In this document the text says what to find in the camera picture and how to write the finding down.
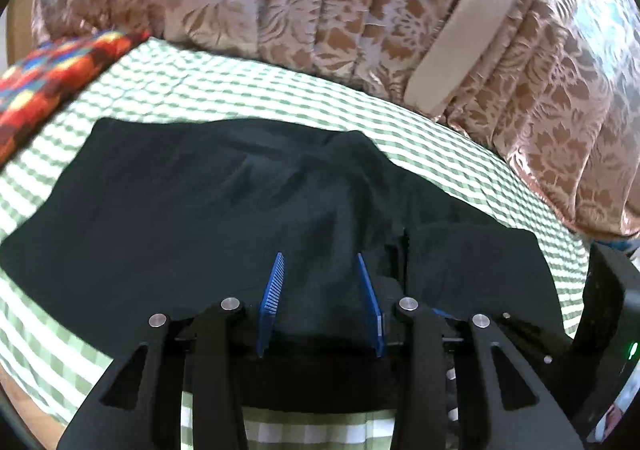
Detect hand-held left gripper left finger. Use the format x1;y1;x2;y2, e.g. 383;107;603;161
57;252;288;450

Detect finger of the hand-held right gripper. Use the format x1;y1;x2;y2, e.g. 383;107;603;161
494;309;577;412
431;308;469;340

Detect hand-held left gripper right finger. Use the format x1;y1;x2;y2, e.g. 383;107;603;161
356;253;584;450

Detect black pants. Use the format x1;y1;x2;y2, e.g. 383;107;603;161
0;117;568;418

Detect blue cloth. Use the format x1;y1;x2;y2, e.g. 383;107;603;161
602;237;638;255

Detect green checked bedsheet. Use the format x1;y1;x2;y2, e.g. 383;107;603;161
0;37;596;450

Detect brown floral curtain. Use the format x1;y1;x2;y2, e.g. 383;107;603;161
30;0;640;241

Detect beige curtain tie band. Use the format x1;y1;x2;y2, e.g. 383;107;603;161
404;0;552;113

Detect colourful patchwork cloth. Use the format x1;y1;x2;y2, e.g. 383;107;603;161
0;30;152;167

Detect wooden frame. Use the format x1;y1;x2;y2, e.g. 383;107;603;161
6;0;37;68

